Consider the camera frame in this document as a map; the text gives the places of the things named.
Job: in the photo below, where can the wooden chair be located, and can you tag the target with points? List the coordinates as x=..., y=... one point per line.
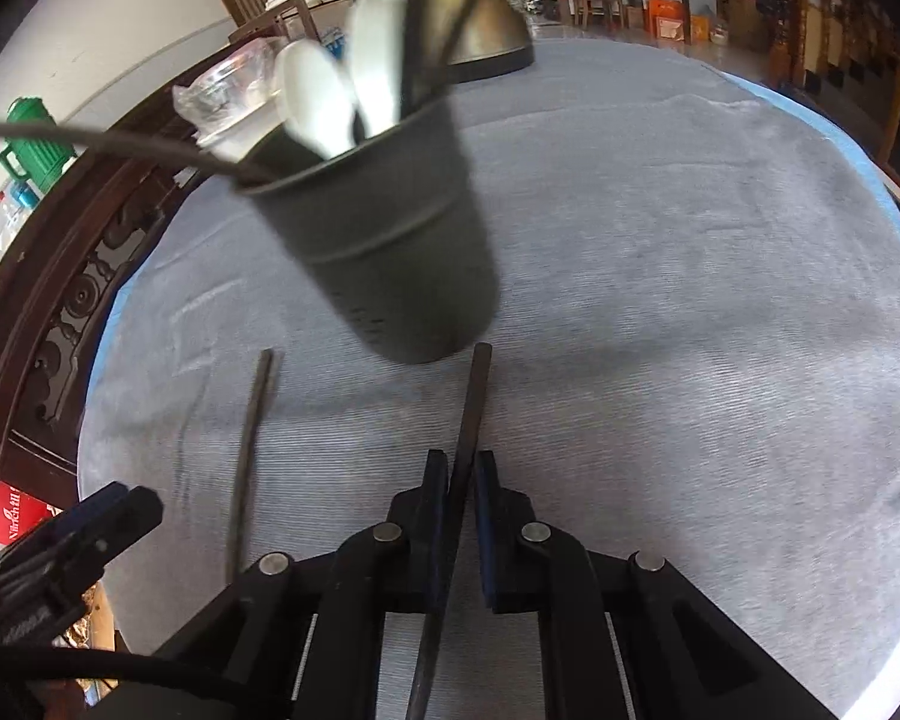
x=277, y=19

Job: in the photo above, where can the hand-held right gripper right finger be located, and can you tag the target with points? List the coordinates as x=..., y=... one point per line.
x=486, y=532

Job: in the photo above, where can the dark carved wooden table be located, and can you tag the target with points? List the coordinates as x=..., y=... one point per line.
x=67, y=292

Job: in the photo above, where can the red printed box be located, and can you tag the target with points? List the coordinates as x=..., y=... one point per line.
x=11, y=514

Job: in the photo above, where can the tall orange box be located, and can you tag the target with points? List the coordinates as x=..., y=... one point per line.
x=667, y=19

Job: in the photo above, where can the white chest freezer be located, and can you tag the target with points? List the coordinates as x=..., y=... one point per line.
x=334, y=30

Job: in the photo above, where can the white ceramic spoon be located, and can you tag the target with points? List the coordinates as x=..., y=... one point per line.
x=379, y=52
x=311, y=101

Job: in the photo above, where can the brass electric kettle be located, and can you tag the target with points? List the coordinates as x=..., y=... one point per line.
x=487, y=15

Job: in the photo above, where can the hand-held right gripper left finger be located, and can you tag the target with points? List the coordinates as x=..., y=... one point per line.
x=436, y=532

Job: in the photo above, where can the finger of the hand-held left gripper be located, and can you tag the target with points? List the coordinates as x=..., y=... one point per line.
x=124, y=525
x=82, y=514

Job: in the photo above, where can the wooden staircase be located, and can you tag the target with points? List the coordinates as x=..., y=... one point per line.
x=847, y=30

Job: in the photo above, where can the green thermos flask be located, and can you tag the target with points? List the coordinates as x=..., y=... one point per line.
x=37, y=139

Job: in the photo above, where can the grey table cloth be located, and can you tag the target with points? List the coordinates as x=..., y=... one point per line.
x=645, y=315

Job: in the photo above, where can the clear red capped bottle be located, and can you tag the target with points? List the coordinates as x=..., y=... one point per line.
x=6, y=216

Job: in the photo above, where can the dark metal utensil holder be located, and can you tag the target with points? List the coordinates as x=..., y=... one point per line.
x=390, y=255

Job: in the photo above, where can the blue bottle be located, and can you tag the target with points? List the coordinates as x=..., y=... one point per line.
x=24, y=195

